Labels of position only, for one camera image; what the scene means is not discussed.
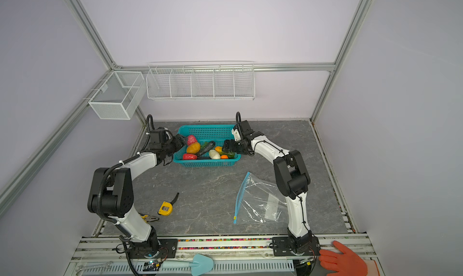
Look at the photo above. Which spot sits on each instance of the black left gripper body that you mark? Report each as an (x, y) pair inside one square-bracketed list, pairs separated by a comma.
[(173, 145)]

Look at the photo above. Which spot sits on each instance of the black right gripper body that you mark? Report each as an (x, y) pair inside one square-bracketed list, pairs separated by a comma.
[(236, 146)]

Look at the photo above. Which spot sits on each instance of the clear zip top bag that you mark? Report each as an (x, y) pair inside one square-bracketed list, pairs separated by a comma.
[(259, 201)]

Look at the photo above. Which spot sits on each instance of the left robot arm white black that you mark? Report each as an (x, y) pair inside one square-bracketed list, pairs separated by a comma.
[(111, 195)]

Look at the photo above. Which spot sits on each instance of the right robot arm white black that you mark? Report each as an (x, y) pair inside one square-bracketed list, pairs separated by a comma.
[(292, 181)]

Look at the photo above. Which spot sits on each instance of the orange gloved hand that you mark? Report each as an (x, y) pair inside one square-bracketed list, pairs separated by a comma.
[(345, 263)]

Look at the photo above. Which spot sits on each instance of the pink dragon fruit toy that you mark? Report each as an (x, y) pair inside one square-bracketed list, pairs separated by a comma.
[(191, 139)]

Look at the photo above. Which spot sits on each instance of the red pepper toy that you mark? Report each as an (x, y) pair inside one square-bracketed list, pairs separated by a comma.
[(189, 157)]

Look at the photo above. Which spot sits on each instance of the yellow tape measure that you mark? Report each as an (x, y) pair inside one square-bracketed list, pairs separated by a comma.
[(166, 208)]

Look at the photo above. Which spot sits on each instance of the teal silicone spatula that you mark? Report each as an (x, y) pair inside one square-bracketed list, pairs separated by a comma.
[(199, 265)]

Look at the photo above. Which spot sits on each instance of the silver wrench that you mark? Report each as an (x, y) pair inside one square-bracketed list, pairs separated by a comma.
[(101, 267)]

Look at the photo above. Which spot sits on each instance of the white wire wall rack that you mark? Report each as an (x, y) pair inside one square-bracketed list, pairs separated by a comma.
[(201, 80)]

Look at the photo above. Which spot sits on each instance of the white mesh wall box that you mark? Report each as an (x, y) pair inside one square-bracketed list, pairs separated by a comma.
[(119, 95)]

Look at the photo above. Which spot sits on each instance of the yellow handled pliers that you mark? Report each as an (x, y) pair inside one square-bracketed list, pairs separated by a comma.
[(149, 218)]

